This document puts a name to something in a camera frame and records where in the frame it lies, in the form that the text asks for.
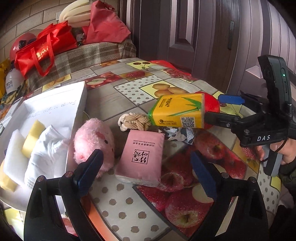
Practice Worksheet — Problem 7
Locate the red plastic bag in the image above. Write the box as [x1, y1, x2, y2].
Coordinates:
[82, 1, 130, 45]

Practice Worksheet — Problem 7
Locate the pink plush toy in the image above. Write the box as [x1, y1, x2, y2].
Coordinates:
[74, 118, 115, 178]

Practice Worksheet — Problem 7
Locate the yellow shopping bag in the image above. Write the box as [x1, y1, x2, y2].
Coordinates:
[0, 59, 11, 99]

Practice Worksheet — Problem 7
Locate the red tote bag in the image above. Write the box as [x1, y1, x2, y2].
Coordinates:
[15, 22, 77, 78]

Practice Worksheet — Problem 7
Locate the fruit pattern tablecloth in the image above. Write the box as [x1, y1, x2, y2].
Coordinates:
[0, 58, 283, 241]

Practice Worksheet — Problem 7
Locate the red safety helmet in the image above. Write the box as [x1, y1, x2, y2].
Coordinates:
[10, 33, 37, 61]

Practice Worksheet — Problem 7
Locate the red plush apple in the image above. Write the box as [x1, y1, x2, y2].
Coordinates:
[193, 91, 220, 130]

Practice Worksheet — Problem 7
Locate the person right hand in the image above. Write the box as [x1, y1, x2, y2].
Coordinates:
[254, 138, 296, 166]

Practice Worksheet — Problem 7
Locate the yellow tissue pack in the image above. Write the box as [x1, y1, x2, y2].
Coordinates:
[148, 93, 205, 128]

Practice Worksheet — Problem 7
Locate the braided rope knot toy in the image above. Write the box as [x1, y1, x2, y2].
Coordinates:
[117, 113, 152, 132]

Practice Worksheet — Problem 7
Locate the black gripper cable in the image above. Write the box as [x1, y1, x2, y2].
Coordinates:
[261, 136, 290, 163]

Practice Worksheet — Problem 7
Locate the white shallow box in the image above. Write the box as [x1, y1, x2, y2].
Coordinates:
[1, 82, 87, 211]

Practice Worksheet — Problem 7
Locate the cream foam roll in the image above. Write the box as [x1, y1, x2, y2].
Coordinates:
[59, 0, 91, 28]

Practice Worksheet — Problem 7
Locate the white safety helmet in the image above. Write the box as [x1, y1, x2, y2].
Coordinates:
[5, 68, 25, 94]

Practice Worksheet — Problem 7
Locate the small yellow sponge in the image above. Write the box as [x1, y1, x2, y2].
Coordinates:
[22, 120, 46, 158]

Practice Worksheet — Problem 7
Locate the white foam block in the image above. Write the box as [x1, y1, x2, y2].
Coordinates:
[3, 130, 29, 185]

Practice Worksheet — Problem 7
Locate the black white spotted cloth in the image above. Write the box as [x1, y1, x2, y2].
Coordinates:
[159, 127, 195, 145]

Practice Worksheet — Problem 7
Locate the plaid covered bench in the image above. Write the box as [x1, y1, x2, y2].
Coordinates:
[27, 39, 137, 91]

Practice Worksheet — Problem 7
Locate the pink tissue pack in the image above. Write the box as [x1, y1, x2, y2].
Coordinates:
[115, 130, 165, 187]

